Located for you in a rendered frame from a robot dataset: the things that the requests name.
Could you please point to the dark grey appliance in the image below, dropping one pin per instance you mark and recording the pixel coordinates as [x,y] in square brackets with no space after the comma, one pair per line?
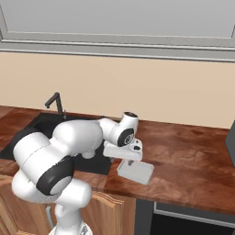
[231,143]

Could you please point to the dark grey dishwasher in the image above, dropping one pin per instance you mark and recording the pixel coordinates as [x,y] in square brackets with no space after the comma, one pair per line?
[183,223]

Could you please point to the grey wall cupboard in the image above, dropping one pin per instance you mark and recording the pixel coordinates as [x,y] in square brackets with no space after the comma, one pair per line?
[122,24]

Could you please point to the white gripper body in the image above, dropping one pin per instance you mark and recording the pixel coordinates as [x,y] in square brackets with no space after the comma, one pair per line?
[120,153]

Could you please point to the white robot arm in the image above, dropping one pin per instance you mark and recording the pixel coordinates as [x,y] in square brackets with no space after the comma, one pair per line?
[46,159]

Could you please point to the white tupperware container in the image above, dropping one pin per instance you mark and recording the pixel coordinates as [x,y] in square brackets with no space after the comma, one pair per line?
[136,172]

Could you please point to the wooden cupboard door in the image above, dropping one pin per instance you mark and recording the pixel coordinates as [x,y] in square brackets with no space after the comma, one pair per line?
[18,211]
[113,214]

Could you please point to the black sink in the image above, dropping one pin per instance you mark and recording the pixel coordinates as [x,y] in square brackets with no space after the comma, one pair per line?
[46,122]

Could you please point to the black tap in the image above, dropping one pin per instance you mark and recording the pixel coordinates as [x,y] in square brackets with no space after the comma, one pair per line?
[57,102]

